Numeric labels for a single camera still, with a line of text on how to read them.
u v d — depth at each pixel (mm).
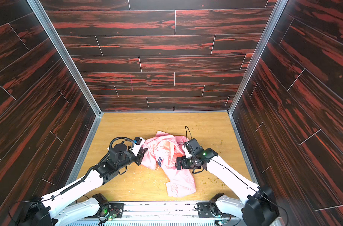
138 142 663
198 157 585
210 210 689
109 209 706
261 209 388
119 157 596
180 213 737
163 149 801
